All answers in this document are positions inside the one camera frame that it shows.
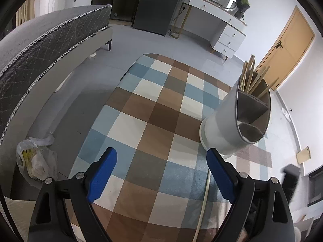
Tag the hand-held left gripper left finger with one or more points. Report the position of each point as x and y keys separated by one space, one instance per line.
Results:
x=102 y=174

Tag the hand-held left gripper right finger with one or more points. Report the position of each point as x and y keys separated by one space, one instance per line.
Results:
x=222 y=176

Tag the wooden chopstick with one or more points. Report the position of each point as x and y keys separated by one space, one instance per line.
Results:
x=205 y=201

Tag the white utensil holder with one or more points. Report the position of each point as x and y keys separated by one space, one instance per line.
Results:
x=224 y=128

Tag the bundle of wooden chopsticks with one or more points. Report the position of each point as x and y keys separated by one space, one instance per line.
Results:
x=248 y=80

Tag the beige board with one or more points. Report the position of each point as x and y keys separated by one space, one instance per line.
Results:
x=303 y=155

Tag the white plastic bag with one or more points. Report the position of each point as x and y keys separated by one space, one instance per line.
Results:
x=35 y=161

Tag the white scrap on floor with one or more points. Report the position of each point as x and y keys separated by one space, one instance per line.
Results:
x=286 y=112

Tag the checked tablecloth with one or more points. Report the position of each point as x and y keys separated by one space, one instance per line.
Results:
x=156 y=111

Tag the beige ribbed clothing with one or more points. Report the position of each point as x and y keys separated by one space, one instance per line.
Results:
x=12 y=219

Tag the wooden door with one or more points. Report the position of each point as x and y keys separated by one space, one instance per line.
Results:
x=287 y=50

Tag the white dressing table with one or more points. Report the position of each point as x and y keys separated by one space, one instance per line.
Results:
x=227 y=37

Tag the grey quilted mattress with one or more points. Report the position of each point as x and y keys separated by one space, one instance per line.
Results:
x=37 y=42

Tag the dark glass cabinet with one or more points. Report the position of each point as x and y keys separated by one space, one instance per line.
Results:
x=118 y=2

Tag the potted green plant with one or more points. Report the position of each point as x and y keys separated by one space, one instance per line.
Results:
x=242 y=5

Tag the dark grey refrigerator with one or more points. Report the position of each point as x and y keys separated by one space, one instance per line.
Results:
x=156 y=7

